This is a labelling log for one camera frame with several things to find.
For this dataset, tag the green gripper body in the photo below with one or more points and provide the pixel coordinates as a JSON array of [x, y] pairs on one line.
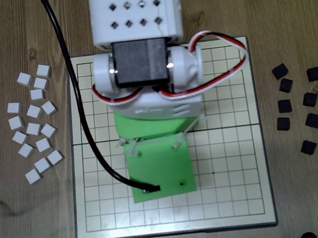
[[145, 126]]

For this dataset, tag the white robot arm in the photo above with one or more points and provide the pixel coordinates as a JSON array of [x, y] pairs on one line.
[[133, 11]]

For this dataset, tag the white folding go board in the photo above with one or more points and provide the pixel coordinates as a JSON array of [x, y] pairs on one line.
[[174, 211]]

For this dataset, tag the white cube stone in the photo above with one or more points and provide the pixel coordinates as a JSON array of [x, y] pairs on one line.
[[43, 70], [37, 94], [33, 128], [49, 107], [48, 130], [24, 79], [42, 165], [26, 150], [16, 122], [14, 108], [55, 157], [34, 111], [33, 176], [20, 137], [43, 144], [40, 83]]

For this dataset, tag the black cube stone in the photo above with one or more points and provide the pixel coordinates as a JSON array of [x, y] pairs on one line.
[[310, 99], [313, 120], [314, 74], [280, 71], [283, 123], [284, 106], [308, 147], [286, 85]]

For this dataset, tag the white zip tie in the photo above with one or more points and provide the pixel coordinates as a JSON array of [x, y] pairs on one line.
[[177, 144], [134, 151]]

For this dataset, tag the black round stand foot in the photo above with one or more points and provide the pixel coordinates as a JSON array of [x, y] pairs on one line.
[[308, 236]]

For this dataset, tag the green camera mount box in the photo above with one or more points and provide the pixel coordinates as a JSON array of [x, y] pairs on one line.
[[159, 166]]

